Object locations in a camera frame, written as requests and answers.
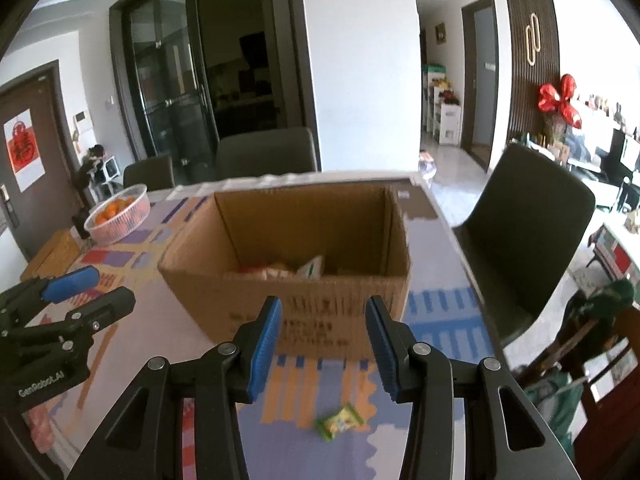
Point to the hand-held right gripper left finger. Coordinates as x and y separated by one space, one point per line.
262 355

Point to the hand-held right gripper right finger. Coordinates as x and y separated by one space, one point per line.
382 355

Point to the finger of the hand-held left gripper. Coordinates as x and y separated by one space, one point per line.
107 307
70 282

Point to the yellow green snack packet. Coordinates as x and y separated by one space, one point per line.
340 422

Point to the brown cardboard box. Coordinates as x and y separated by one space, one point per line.
200 285

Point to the person's left hand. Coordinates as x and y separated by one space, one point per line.
42 425

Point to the pink plastic basket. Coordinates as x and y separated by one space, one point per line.
117 225

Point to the beige snack packet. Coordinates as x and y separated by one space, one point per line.
279 271

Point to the pile of oranges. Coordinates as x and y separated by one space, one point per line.
115 210

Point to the brown entrance door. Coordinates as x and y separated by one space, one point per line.
45 200

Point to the white green snack packet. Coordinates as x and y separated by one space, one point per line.
311 266

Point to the grey dining chair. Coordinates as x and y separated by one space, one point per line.
150 172
265 152

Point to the red white door poster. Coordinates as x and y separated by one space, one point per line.
22 150

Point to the green white bag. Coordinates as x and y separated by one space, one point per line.
555 405

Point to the dark dining chair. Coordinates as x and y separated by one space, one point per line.
530 230

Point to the black framed glass door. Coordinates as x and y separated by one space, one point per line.
165 85

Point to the dark green bag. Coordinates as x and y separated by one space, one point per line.
605 302

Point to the wooden chair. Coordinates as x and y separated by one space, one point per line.
615 385

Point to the white storage shelf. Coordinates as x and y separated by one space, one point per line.
445 120

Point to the red white low cabinet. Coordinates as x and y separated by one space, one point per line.
617 255

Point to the grey hallway door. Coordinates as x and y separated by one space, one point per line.
482 80

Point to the red bow balloon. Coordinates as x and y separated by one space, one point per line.
560 100

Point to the black monitor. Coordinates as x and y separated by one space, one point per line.
622 155

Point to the white wall panel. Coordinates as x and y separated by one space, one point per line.
83 121

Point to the small picture frame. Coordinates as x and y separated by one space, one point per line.
440 32

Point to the gold wall ornament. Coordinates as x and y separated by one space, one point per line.
531 40

